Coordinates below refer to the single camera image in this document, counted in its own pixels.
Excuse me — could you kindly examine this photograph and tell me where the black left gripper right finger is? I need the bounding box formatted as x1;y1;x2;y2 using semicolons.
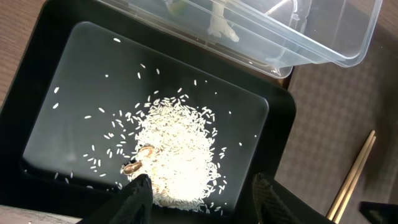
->
252;173;334;224

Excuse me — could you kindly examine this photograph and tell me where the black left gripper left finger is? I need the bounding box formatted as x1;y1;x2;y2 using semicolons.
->
77;174;153;224

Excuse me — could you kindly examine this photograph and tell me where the dark brown serving tray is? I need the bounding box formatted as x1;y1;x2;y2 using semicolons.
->
275;26;397;223

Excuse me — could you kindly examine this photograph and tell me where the wooden chopstick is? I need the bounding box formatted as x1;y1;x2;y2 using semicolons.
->
332;135;377;224
325;129;376;220

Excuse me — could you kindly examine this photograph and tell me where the clear plastic waste bin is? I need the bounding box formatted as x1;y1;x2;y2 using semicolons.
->
108;0;382;79

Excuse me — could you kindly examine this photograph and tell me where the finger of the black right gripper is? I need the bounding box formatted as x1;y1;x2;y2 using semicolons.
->
359;202;398;224

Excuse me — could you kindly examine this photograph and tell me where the white wrapper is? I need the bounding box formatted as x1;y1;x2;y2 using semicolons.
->
207;0;239;42

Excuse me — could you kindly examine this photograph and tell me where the yellow green drink bottle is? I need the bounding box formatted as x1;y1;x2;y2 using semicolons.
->
165;0;187;15

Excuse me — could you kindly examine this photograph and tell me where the pile of rice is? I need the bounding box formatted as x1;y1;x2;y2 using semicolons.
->
51;37;259;216

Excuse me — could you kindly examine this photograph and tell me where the black waste tray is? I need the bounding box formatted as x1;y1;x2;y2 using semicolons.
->
1;1;296;223

